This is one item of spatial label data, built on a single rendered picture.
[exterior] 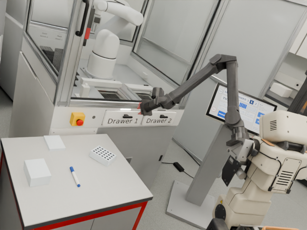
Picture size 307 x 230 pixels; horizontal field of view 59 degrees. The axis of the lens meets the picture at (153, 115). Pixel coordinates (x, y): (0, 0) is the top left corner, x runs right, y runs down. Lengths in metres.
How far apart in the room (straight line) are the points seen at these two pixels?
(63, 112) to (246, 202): 1.12
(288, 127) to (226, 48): 2.00
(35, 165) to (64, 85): 0.46
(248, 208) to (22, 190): 1.11
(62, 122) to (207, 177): 1.45
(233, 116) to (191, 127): 2.16
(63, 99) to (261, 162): 1.08
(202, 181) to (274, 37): 1.60
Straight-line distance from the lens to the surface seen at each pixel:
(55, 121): 1.65
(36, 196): 1.30
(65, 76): 1.53
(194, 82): 1.56
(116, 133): 1.89
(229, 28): 3.28
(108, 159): 1.52
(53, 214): 1.24
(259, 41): 3.10
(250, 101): 2.34
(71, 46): 1.48
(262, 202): 1.61
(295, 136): 1.42
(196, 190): 2.66
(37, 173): 1.33
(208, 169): 2.53
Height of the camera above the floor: 1.67
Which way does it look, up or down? 23 degrees down
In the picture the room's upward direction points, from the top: 21 degrees clockwise
